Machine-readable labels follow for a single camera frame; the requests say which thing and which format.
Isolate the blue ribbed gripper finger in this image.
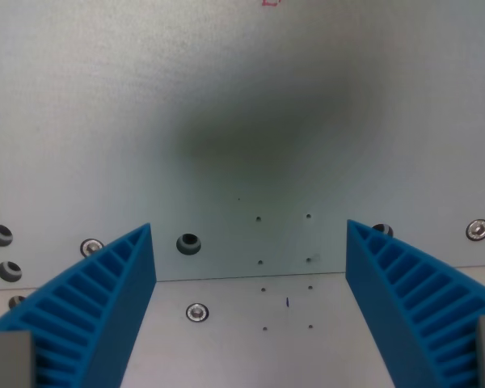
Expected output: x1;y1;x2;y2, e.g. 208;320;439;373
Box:
0;222;158;388
344;219;485;388

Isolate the silver socket head screw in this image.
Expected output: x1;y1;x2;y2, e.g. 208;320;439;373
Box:
79;238;105;258
185;302;211;324
465;218;485;243

